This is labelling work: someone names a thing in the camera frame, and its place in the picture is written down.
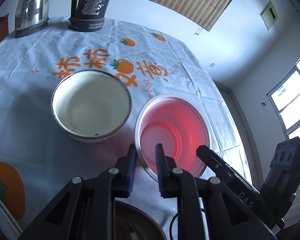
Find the red plastic bowl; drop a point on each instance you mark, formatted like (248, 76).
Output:
(175, 125)

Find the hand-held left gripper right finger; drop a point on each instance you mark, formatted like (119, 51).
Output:
(160, 170)

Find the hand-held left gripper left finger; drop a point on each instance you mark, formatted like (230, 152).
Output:
(132, 172)

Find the worn black thermos flask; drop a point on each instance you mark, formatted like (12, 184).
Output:
(92, 5)

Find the white tablecloth with orange print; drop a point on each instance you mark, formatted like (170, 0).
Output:
(27, 117)

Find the bamboo window blind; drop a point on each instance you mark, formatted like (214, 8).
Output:
(190, 0)

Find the stainless steel bowl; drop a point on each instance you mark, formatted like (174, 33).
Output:
(135, 225)

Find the bright window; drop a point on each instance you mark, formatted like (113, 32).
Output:
(290, 105)

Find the framed wall panel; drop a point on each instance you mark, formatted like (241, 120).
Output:
(268, 15)

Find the stainless steel electric kettle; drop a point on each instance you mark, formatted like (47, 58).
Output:
(32, 5)

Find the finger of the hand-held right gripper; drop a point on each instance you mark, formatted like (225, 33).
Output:
(210, 160)

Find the white plate with red flowers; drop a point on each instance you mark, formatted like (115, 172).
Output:
(5, 220)

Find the white enamel bowl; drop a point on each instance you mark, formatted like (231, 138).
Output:
(90, 105)

